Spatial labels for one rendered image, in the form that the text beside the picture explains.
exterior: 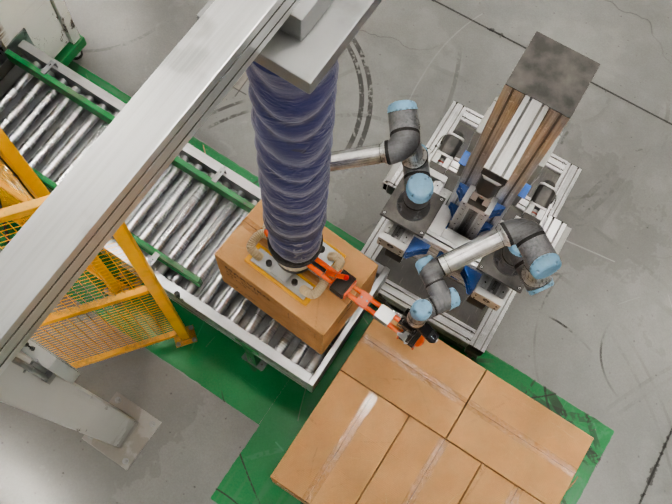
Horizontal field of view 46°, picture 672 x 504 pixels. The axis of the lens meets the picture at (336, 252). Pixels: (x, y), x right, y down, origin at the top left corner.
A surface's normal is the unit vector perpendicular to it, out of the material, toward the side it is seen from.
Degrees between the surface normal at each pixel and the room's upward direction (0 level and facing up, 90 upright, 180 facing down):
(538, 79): 0
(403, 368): 0
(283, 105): 77
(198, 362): 0
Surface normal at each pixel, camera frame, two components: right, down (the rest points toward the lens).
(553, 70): 0.05, -0.32
